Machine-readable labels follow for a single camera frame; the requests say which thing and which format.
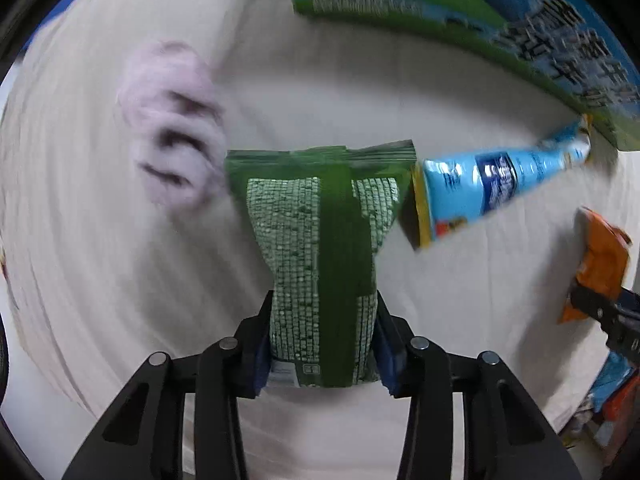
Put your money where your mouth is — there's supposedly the orange snack bag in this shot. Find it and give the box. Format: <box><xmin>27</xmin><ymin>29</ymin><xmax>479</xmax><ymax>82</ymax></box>
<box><xmin>557</xmin><ymin>207</ymin><xmax>633</xmax><ymax>325</ymax></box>

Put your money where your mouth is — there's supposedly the green snack bag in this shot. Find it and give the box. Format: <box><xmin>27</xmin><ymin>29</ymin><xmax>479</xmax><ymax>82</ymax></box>
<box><xmin>224</xmin><ymin>139</ymin><xmax>417</xmax><ymax>389</ymax></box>

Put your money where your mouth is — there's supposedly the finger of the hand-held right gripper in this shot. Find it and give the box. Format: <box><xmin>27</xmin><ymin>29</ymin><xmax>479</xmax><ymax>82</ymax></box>
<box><xmin>571</xmin><ymin>286</ymin><xmax>640</xmax><ymax>367</ymax></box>

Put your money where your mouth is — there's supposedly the light blue snack bag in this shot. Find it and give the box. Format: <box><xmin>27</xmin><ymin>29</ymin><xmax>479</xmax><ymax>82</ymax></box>
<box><xmin>411</xmin><ymin>114</ymin><xmax>594</xmax><ymax>251</ymax></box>

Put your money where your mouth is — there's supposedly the green and blue cardboard box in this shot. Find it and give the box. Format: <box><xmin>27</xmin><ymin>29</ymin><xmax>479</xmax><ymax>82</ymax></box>
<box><xmin>280</xmin><ymin>0</ymin><xmax>640</xmax><ymax>152</ymax></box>

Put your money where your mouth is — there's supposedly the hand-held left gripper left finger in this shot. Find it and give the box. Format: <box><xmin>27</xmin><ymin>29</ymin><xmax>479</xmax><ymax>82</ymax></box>
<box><xmin>62</xmin><ymin>292</ymin><xmax>275</xmax><ymax>480</ymax></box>

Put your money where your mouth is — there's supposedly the white bed sheet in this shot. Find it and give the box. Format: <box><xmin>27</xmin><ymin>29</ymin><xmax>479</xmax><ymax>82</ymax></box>
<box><xmin>0</xmin><ymin>0</ymin><xmax>640</xmax><ymax>480</ymax></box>

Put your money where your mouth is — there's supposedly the pink plush toy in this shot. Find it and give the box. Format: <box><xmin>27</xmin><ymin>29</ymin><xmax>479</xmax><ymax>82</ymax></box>
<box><xmin>116</xmin><ymin>40</ymin><xmax>227</xmax><ymax>208</ymax></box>

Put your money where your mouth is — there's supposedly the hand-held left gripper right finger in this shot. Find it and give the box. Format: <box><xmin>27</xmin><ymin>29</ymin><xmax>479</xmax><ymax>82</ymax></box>
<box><xmin>374</xmin><ymin>292</ymin><xmax>584</xmax><ymax>480</ymax></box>

